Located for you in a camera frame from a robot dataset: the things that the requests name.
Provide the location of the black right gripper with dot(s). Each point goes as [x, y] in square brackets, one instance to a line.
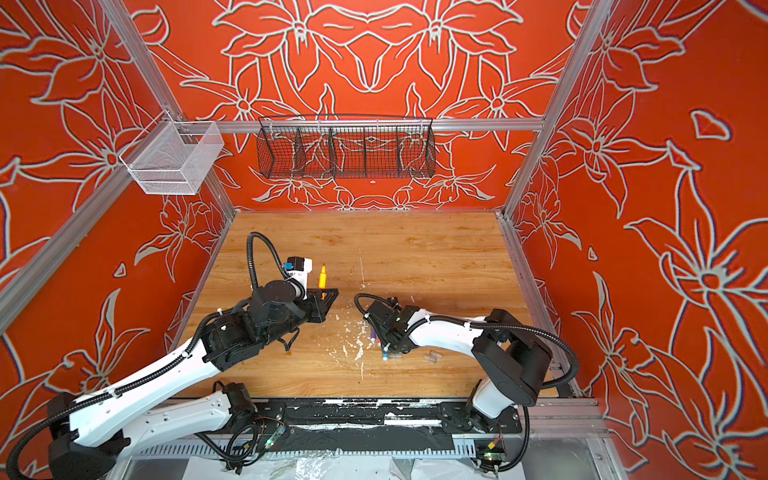
[382, 338]

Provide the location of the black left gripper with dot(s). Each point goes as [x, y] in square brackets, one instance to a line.
[319, 303]

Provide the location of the orange pen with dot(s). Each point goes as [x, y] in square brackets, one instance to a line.
[322, 279]

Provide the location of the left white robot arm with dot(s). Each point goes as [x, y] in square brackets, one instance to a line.
[91, 433]

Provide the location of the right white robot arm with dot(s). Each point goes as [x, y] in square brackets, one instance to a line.
[514, 359]

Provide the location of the white mesh basket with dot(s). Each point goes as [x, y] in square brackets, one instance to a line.
[166, 161]

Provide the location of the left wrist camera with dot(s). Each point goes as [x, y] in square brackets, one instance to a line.
[299, 268]

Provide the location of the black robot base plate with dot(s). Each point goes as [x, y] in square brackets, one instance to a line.
[373, 424]

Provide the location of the white cable duct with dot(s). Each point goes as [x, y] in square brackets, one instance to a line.
[182, 449]

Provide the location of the black wire basket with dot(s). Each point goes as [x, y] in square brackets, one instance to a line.
[346, 153]

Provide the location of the horizontal aluminium frame rail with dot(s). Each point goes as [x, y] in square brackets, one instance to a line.
[440, 125]

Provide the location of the left aluminium frame rail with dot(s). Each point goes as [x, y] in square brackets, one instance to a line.
[22, 289]

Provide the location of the right aluminium frame post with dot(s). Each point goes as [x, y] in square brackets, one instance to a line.
[581, 48]

